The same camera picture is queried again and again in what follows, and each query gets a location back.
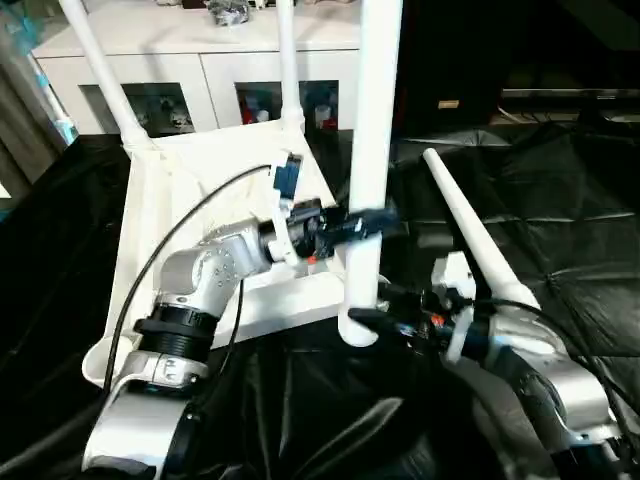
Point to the white plastic table leg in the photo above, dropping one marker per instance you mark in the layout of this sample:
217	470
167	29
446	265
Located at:
290	60
105	70
475	230
370	150

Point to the white upturned plastic table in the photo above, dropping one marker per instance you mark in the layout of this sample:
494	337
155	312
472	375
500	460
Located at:
200	170

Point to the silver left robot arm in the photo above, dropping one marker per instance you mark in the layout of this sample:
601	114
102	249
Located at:
190	300

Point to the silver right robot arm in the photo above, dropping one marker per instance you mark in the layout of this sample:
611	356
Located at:
550	380

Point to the black work mat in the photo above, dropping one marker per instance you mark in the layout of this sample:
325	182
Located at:
560	250

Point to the white glass-door cabinet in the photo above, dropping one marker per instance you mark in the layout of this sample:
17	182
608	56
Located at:
200	45

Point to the grey crumpled object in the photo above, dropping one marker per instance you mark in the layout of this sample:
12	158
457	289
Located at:
230	10

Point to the black case with yellow label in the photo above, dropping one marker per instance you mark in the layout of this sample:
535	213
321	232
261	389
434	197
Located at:
520	50

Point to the grey curtain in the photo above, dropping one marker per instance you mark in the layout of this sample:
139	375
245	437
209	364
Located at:
25	100

